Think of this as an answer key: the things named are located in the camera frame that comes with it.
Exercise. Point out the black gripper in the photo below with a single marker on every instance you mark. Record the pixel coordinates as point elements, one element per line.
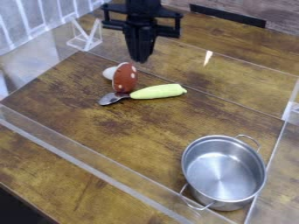
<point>141,15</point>

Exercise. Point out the red and white toy mushroom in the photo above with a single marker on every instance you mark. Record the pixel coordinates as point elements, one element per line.
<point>122,76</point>

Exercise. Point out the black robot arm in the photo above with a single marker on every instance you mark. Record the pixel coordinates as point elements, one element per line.
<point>161,21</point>

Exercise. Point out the silver metal pot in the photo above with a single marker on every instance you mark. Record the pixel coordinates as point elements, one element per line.
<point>224,172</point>

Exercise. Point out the black strip on table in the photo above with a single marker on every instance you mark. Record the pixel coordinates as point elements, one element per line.
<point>228,16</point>

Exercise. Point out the clear acrylic front barrier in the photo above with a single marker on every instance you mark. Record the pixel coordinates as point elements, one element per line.
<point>122,178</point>

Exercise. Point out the clear acrylic barrier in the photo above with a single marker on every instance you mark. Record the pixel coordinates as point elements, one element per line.
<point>122,178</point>
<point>275,206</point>

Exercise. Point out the clear acrylic right barrier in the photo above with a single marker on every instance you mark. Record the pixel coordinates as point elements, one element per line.
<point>275,206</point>

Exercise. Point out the clear acrylic triangular bracket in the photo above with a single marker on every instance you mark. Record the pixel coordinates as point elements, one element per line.
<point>84,41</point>

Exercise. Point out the spoon with yellow-green handle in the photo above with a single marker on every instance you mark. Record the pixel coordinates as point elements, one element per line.
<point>153,92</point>

